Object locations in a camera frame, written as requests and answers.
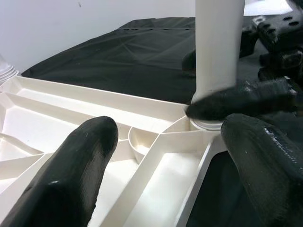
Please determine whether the black fabric table cover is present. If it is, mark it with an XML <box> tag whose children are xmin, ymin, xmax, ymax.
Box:
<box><xmin>21</xmin><ymin>16</ymin><xmax>303</xmax><ymax>227</ymax></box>

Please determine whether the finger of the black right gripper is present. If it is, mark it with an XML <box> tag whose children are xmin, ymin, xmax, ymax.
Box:
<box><xmin>186</xmin><ymin>79</ymin><xmax>298</xmax><ymax>122</ymax></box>
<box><xmin>181</xmin><ymin>48</ymin><xmax>197</xmax><ymax>76</ymax></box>

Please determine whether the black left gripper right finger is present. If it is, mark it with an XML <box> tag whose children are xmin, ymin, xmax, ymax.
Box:
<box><xmin>220</xmin><ymin>113</ymin><xmax>303</xmax><ymax>227</ymax></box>

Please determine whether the white plastic table leg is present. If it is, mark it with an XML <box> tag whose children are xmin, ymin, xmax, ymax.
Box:
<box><xmin>0</xmin><ymin>53</ymin><xmax>19</xmax><ymax>85</ymax></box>
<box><xmin>191</xmin><ymin>0</ymin><xmax>246</xmax><ymax>131</ymax></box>

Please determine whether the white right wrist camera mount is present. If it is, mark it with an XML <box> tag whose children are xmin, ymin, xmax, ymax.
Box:
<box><xmin>243</xmin><ymin>0</ymin><xmax>293</xmax><ymax>11</ymax></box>

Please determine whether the white plastic children table top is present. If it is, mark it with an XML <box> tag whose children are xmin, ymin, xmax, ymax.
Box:
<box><xmin>0</xmin><ymin>75</ymin><xmax>225</xmax><ymax>227</ymax></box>

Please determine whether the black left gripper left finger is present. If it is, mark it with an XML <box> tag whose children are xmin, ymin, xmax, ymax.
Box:
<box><xmin>0</xmin><ymin>115</ymin><xmax>119</xmax><ymax>227</ymax></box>

